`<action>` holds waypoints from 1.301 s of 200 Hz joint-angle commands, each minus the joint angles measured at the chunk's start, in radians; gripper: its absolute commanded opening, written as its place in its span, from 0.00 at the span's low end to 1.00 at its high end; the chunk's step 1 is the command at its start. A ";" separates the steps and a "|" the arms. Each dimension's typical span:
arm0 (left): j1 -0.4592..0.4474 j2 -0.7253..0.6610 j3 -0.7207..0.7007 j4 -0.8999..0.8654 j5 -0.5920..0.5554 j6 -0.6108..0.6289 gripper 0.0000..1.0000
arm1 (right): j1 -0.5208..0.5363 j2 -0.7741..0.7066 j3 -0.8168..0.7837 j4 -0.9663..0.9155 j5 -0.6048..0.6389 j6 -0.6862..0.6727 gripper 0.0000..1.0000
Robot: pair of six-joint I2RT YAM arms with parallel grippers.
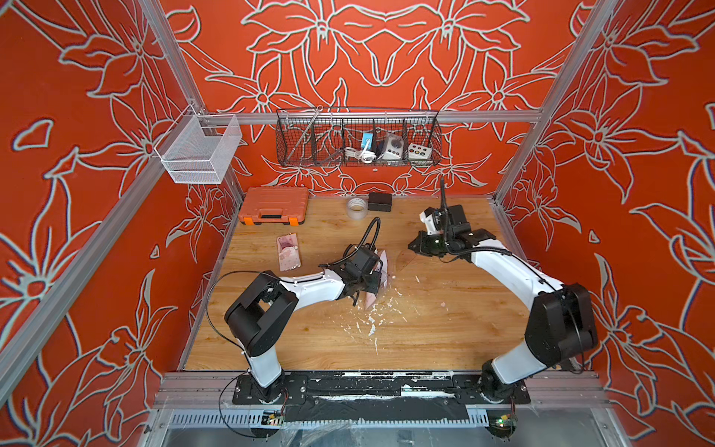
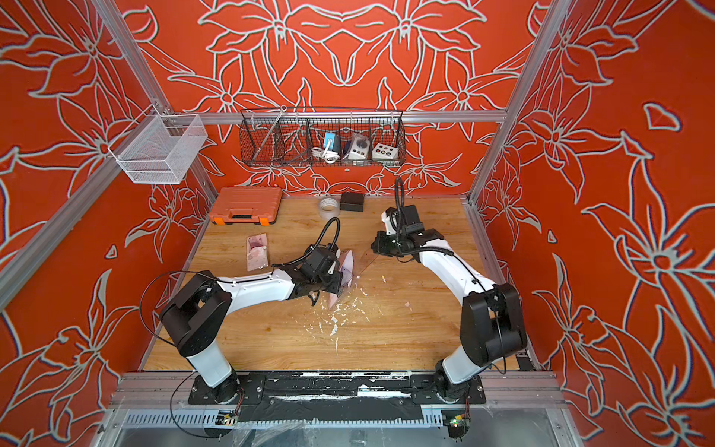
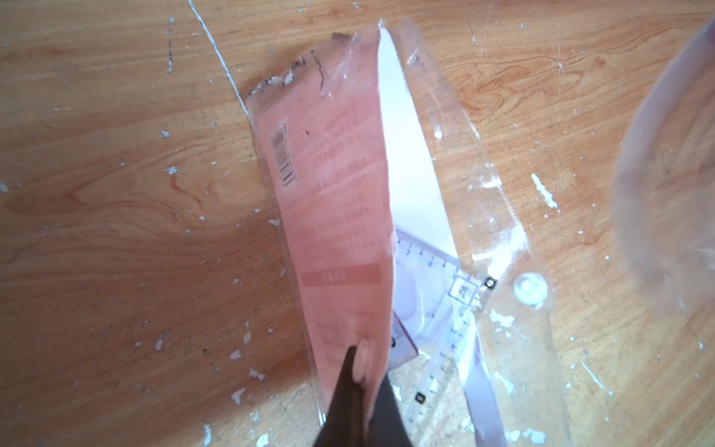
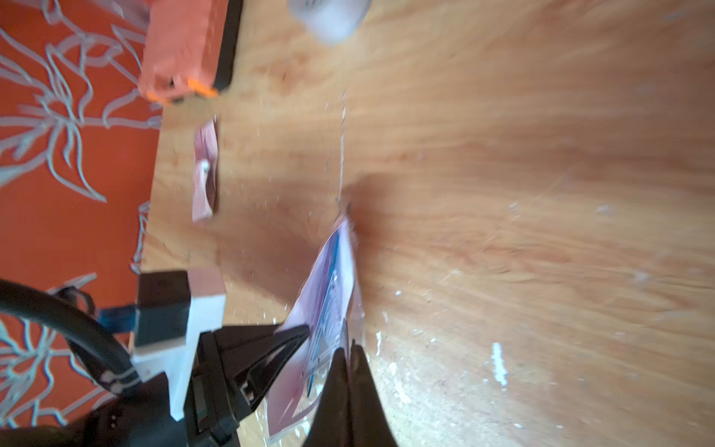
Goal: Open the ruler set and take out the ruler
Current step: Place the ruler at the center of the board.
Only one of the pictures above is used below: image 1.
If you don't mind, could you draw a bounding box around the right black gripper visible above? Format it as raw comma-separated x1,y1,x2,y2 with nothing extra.
405,230,454,259

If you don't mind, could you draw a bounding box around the pink ruler set pouch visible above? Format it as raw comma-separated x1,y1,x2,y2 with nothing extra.
364,251,388,310

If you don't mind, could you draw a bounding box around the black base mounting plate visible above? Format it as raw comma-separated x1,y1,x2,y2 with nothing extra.
232,371,531,405

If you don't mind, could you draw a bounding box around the white button box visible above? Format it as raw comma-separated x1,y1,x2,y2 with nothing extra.
408,143,432,162

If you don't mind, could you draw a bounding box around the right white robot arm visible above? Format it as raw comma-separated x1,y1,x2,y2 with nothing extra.
408,229,599,403

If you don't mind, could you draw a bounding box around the black wire wall basket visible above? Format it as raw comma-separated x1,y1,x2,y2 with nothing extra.
276,106,442,168

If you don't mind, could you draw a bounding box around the blue small box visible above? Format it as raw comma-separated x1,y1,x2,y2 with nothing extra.
360,132,374,151

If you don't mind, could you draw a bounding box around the clear triangle ruler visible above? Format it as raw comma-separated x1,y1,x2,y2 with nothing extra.
394,249,423,274

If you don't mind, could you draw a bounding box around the orange plastic tool case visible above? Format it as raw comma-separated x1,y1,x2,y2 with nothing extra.
238,186,309,226

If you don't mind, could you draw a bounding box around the white cable duct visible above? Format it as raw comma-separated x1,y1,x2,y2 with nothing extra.
168,409,490,430

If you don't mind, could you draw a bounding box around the pink banknote bundle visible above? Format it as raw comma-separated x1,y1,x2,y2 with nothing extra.
277,233,302,271

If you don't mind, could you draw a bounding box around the clear plastic wall bin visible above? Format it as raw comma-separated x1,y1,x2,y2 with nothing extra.
156,115,242,184

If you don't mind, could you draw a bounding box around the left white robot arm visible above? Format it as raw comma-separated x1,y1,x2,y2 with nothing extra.
225,247,387,402

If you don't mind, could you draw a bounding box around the small black box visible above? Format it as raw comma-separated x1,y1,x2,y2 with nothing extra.
368,192,393,212

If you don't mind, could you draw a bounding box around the clear tape roll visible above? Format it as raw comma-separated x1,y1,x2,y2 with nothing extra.
346,197,369,220

